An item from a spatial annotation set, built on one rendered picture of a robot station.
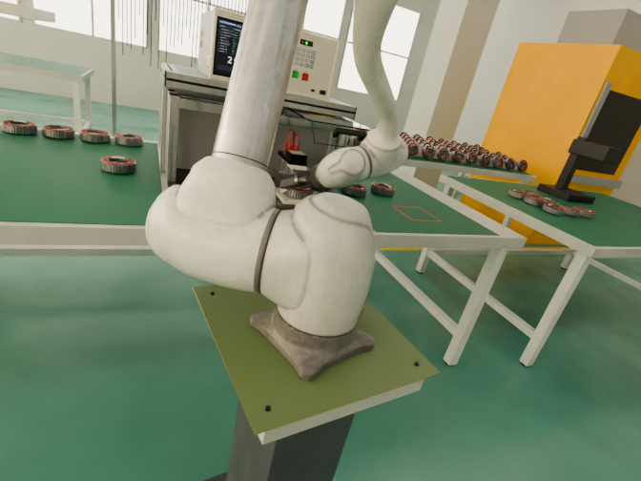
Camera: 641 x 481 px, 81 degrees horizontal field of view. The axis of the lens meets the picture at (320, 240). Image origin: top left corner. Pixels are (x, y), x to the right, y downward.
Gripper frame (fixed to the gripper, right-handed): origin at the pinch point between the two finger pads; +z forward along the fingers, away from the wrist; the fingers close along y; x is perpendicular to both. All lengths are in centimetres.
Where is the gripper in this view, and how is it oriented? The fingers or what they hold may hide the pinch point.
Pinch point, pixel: (298, 189)
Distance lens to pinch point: 140.4
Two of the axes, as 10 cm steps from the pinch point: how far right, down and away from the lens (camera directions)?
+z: -4.2, 0.6, 9.0
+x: -0.1, -10.0, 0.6
